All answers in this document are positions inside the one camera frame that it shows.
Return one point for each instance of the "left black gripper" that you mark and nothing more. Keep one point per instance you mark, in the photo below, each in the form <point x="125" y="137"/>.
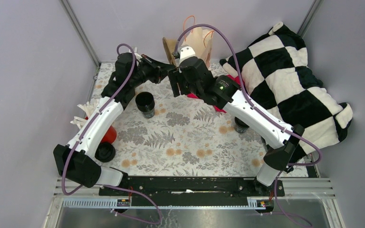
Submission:
<point x="159" y="69"/>

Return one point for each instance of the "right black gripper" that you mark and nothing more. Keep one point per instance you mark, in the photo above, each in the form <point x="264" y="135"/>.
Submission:
<point x="176" y="76"/>

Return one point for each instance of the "beige paper bag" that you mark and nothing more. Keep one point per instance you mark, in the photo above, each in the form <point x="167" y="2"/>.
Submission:
<point x="200" y="39"/>

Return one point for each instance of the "dark translucent coffee cup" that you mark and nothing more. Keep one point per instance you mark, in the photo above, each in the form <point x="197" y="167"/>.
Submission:
<point x="241" y="128"/>

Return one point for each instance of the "single brown pulp carrier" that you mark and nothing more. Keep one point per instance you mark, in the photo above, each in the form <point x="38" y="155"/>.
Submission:
<point x="169" y="47"/>

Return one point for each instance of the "black cup lid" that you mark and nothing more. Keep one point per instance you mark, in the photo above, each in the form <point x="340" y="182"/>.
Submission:
<point x="239" y="122"/>

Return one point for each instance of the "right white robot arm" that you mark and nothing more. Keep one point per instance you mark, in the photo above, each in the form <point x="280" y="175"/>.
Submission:
<point x="281" y="137"/>

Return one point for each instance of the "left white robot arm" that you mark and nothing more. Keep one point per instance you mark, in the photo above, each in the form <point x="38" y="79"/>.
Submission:
<point x="77" y="159"/>

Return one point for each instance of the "black ribbed cup stack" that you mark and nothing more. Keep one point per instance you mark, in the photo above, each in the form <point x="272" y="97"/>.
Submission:
<point x="145" y="104"/>

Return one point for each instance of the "red cloth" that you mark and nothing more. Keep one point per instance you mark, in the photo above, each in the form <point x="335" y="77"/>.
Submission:
<point x="217" y="91"/>

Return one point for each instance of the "floral table mat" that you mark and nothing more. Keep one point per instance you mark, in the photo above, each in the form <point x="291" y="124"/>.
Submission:
<point x="185" y="137"/>

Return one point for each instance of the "black white checkered blanket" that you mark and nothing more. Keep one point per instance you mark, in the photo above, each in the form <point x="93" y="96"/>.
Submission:
<point x="275" y="72"/>

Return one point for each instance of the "red ribbed cup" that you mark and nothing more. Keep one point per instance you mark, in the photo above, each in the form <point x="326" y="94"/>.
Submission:
<point x="110" y="133"/>

